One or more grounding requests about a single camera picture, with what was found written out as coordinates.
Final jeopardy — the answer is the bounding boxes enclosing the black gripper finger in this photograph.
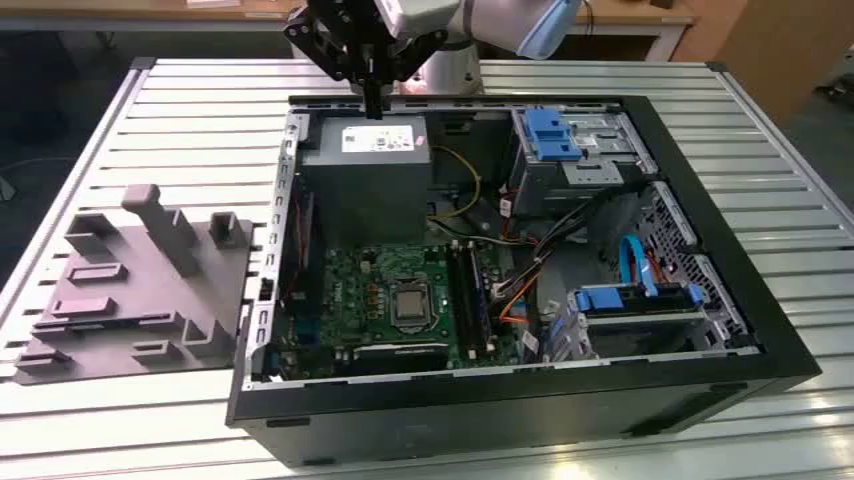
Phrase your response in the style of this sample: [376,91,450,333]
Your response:
[373,28,449,121]
[281,19,376,120]

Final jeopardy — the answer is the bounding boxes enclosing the wooden cabinet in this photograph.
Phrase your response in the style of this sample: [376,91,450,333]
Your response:
[692,0,854,126]

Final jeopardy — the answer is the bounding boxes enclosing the metal drive cage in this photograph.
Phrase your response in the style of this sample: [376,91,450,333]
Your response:
[509,107,659,216]

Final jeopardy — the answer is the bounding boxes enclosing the silver CPU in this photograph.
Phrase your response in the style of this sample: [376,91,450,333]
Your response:
[392,289,434,321]

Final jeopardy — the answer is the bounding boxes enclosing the hard disk in blue carrier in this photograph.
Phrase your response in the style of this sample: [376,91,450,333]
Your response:
[572,282,705,316]

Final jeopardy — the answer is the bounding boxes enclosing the black open PC case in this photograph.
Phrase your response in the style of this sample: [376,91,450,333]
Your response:
[224,93,823,469]

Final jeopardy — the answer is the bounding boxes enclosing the orange wires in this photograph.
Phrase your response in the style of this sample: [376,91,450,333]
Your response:
[498,292,534,326]

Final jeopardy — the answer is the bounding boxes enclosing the green motherboard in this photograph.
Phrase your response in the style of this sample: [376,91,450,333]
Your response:
[265,239,534,381]

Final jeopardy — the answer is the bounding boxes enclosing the blue flat data wire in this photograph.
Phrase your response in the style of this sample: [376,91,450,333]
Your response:
[617,234,661,299]

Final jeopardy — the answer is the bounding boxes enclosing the wooden desk with white frame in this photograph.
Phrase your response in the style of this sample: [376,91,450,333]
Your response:
[0,0,699,62]

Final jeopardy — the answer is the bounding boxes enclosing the grey parts rack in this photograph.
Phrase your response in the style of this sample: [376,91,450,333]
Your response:
[0,183,268,387]

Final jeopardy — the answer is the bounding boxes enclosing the yellow wire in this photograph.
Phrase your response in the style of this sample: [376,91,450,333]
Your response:
[429,144,482,220]

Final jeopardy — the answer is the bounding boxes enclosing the black graphics card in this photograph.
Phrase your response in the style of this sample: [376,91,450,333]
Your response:
[352,342,449,374]

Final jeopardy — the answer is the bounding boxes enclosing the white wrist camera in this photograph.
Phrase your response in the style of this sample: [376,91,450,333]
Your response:
[373,0,462,40]

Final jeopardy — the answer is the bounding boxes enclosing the black CPU socket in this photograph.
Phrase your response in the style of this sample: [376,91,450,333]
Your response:
[384,277,446,335]

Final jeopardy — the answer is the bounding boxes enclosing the blue plastic drive latch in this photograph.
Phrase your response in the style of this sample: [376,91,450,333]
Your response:
[524,108,581,162]

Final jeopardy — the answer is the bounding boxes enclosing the red wire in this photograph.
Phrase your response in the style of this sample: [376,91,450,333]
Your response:
[278,192,314,306]

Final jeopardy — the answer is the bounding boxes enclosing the grey power supply unit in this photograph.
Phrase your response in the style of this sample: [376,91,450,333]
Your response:
[296,114,434,246]

